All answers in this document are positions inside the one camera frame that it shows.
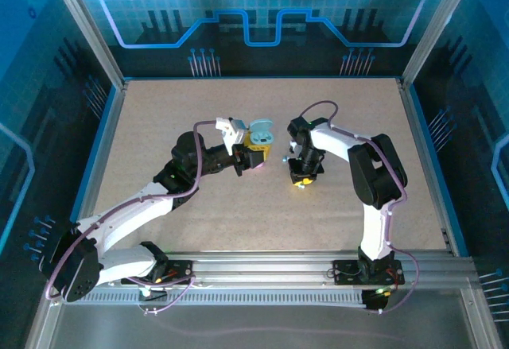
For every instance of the yellow small piece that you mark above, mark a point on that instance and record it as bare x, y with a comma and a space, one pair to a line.
304, 182

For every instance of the light blue earbud charging case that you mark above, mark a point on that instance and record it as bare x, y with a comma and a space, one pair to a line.
262, 126

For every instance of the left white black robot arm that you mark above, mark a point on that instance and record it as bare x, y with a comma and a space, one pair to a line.
131, 210

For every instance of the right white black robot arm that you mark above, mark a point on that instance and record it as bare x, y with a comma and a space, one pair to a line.
374, 229

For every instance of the blue table edge strip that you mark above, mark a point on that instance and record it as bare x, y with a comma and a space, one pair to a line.
436, 166
94, 146
258, 77

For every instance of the grey metal shelf plate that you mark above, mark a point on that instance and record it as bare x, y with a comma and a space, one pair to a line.
119, 329

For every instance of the aluminium table side rail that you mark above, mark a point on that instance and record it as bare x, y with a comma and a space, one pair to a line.
103, 146
427, 166

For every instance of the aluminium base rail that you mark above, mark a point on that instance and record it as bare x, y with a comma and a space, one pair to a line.
258, 269

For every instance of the aluminium frame post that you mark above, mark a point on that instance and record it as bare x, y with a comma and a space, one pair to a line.
88, 27
435, 27

